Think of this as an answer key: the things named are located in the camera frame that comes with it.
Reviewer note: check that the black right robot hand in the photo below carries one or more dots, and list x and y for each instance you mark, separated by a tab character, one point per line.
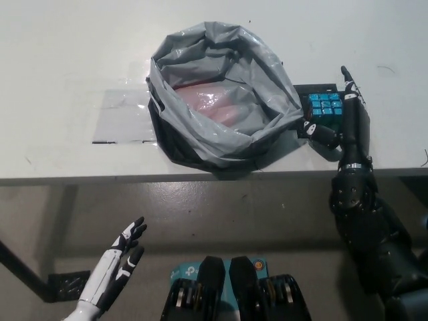
356	133

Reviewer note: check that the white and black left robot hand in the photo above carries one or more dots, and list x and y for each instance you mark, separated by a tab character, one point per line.
112	267

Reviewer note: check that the Rubik's cube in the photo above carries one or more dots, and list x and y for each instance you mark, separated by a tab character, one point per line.
324	105

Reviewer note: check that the grey and black plastic bag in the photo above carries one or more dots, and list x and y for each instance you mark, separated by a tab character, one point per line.
267	80

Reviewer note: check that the teal TP-Link box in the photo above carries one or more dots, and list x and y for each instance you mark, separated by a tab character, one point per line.
185	272

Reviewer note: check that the black table leg with foot plate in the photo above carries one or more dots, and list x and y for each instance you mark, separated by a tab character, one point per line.
23	272

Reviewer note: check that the black robot torso blocks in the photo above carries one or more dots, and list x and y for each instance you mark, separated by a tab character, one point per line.
210	277

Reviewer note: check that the pink pouch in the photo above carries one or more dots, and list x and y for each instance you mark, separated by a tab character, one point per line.
214	107

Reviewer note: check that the clear plastic film sheet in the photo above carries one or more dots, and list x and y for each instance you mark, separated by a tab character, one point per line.
120	117

